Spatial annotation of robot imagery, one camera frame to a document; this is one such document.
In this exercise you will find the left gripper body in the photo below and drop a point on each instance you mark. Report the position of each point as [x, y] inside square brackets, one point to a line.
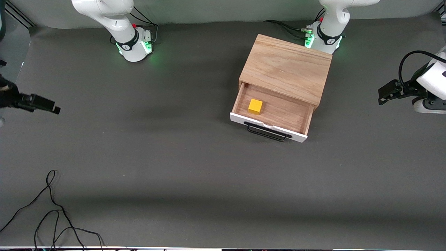
[412, 88]

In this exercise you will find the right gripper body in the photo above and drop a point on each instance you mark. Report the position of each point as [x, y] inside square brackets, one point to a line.
[7, 95]

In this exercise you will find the yellow cube block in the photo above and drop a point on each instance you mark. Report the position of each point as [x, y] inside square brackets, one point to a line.
[255, 106]

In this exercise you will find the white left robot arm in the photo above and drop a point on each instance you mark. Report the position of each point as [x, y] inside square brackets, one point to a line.
[334, 21]

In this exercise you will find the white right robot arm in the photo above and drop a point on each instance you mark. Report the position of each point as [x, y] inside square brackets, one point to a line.
[111, 17]

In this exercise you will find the wooden drawer cabinet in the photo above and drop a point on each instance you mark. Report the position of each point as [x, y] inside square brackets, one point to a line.
[285, 66]

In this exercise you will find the aluminium frame rail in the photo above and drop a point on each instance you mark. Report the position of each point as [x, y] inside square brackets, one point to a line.
[442, 12]
[21, 16]

